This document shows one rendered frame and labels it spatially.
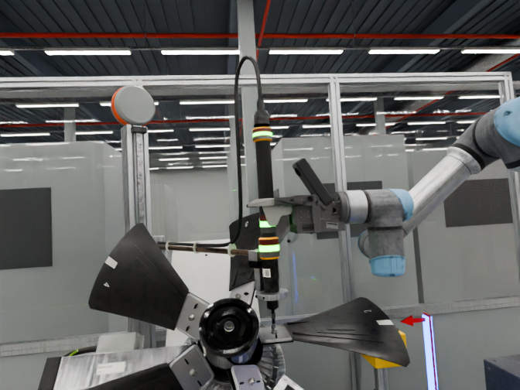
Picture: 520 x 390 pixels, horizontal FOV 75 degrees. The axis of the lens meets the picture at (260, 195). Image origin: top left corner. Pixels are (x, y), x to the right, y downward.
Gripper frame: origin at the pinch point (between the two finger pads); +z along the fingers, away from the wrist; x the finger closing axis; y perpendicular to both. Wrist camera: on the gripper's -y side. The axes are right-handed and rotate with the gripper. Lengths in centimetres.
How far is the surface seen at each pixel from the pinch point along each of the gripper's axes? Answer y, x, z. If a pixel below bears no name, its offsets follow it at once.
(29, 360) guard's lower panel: 54, 70, 83
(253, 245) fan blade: 10.5, 12.5, -0.7
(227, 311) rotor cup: 22.0, -3.5, 6.5
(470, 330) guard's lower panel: 58, 70, -101
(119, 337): 31.2, 15.1, 33.0
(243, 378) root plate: 33.8, -7.2, 4.1
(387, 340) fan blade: 29.2, -6.8, -25.2
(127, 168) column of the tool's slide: -17, 55, 41
